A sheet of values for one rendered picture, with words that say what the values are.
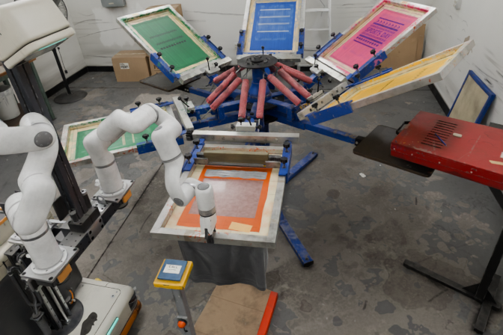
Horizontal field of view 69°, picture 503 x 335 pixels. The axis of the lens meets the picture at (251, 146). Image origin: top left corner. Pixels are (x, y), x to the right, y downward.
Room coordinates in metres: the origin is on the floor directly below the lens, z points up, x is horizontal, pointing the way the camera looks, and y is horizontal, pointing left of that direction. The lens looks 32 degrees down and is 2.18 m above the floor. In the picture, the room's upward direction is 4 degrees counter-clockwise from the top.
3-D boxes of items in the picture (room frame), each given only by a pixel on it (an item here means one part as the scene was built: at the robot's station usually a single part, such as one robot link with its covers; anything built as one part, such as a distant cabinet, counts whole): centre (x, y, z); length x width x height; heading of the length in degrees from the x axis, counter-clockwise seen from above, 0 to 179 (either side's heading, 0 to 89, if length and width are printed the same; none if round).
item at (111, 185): (1.40, 0.69, 1.21); 0.16 x 0.13 x 0.15; 74
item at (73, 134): (2.31, 0.77, 1.05); 1.08 x 0.61 x 0.23; 108
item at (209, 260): (1.27, 0.19, 0.74); 0.45 x 0.03 x 0.43; 78
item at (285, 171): (1.73, -0.19, 0.98); 0.30 x 0.05 x 0.07; 168
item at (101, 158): (1.40, 0.67, 1.37); 0.13 x 0.10 x 0.16; 156
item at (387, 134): (2.14, -0.59, 0.91); 1.34 x 0.40 x 0.08; 48
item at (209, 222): (1.19, 0.21, 1.09); 0.10 x 0.07 x 0.11; 168
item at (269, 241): (1.56, 0.13, 0.97); 0.79 x 0.58 x 0.04; 168
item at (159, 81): (3.04, 0.41, 0.91); 1.34 x 0.40 x 0.08; 48
